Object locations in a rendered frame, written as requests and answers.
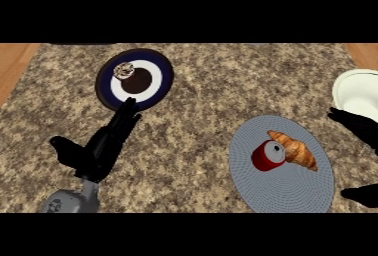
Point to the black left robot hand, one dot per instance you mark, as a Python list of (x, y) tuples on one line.
[(105, 143)]

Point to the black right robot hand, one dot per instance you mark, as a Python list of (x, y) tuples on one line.
[(364, 128)]

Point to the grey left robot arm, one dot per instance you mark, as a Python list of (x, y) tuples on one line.
[(74, 201)]

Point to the white bowl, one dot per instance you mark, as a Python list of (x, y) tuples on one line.
[(358, 93)]

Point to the golden croissant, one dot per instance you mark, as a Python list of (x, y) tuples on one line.
[(296, 150)]

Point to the round grey placemat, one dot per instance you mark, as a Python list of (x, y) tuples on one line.
[(281, 165)]

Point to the navy and white plate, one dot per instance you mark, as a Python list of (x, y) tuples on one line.
[(135, 80)]

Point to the red can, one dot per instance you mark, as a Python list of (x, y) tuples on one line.
[(268, 156)]

